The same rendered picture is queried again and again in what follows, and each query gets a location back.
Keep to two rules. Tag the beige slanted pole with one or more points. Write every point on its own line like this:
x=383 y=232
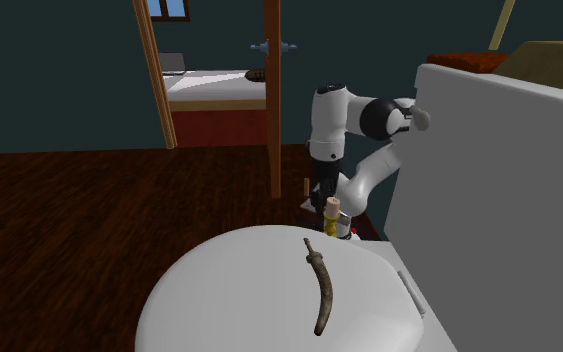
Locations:
x=500 y=24

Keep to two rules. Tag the orange red textured block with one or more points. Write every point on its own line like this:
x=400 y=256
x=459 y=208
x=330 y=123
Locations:
x=466 y=62

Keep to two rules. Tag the window with brown frame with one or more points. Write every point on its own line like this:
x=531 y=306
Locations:
x=169 y=7

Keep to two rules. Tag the brown wooden door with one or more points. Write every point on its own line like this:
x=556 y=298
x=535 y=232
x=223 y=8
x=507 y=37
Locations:
x=272 y=122

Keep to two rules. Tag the curved brown sheathed dagger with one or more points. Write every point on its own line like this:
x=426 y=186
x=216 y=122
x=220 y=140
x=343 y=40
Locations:
x=326 y=292

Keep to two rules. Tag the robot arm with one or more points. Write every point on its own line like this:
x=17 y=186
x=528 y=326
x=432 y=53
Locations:
x=327 y=117

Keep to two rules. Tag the white toilet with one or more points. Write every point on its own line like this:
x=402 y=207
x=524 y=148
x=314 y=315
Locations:
x=242 y=292

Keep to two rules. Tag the wooden door frame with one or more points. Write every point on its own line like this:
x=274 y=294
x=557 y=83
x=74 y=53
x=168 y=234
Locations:
x=156 y=83

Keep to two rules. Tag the bed with red base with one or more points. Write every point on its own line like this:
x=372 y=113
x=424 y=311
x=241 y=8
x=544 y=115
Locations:
x=212 y=124

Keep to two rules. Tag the olive brown slab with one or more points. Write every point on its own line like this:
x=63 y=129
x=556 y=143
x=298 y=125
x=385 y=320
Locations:
x=549 y=63

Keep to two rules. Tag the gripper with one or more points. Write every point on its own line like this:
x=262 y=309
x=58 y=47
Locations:
x=325 y=170

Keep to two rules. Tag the beige candle on yellow holder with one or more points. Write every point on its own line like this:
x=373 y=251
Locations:
x=332 y=207

